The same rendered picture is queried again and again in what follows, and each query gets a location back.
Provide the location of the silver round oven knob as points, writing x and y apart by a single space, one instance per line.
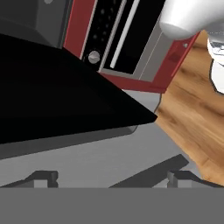
94 57

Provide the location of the black glass hob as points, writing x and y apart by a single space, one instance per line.
49 96

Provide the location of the red oven cupboard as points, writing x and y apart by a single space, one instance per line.
77 26

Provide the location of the black glass oven door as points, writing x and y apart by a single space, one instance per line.
140 35

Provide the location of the black built-in oven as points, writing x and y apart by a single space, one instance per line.
99 26

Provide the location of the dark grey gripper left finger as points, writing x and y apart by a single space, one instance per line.
43 178

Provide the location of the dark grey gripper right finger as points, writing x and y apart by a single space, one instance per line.
182 180

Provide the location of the dark grey appliance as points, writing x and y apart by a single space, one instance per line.
32 17

